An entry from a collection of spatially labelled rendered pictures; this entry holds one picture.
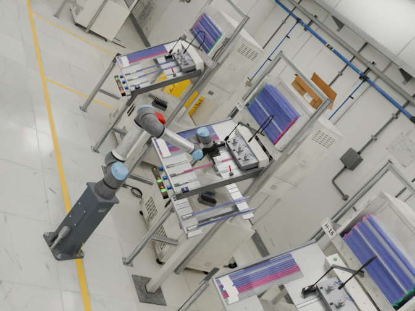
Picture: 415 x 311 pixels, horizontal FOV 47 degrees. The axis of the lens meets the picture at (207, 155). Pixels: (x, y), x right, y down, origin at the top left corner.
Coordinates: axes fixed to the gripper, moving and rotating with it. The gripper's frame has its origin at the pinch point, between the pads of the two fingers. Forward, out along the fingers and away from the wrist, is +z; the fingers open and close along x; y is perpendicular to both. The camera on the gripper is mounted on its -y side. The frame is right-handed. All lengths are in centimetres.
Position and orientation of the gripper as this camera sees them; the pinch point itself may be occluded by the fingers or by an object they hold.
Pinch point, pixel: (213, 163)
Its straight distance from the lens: 358.5
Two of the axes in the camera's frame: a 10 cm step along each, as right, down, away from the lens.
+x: -3.4, -6.1, 7.1
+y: 8.9, -4.5, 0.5
